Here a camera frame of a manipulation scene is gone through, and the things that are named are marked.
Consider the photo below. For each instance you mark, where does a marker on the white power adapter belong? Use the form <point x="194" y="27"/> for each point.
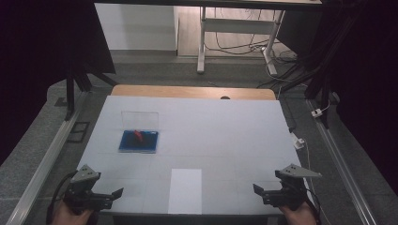
<point x="316" y="112"/>

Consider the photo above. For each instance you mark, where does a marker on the dark curtain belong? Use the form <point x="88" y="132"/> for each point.
<point x="366" y="78"/>
<point x="37" y="47"/>

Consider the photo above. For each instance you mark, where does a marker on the person's left hand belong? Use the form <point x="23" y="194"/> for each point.
<point x="67" y="217"/>

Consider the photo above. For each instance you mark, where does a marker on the white cabinet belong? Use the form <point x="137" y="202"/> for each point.
<point x="137" y="26"/>

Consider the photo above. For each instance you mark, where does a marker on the white paper sheet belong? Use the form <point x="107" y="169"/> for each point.
<point x="185" y="191"/>

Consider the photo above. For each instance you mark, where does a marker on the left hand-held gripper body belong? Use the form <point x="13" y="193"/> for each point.
<point x="82" y="190"/>

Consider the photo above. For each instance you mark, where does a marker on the aluminium floor rail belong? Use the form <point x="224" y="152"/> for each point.
<point x="341" y="162"/>
<point x="47" y="162"/>

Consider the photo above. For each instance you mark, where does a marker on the black metal stand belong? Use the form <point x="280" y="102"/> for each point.
<point x="72" y="84"/>

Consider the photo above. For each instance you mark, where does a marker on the blue case with clear lid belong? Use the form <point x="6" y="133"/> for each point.
<point x="139" y="141"/>

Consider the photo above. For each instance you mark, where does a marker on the white table cover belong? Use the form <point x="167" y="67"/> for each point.
<point x="219" y="140"/>

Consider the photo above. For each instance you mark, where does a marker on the small red object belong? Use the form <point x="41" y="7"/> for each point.
<point x="138" y="135"/>

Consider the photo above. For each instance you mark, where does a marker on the person's right hand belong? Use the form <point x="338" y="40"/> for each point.
<point x="298" y="216"/>

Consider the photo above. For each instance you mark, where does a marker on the white desk frame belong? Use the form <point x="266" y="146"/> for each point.
<point x="237" y="25"/>

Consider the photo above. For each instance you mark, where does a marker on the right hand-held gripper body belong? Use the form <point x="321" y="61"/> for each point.
<point x="289" y="190"/>

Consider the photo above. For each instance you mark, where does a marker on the black floor frame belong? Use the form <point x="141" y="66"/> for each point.
<point x="78" y="132"/>

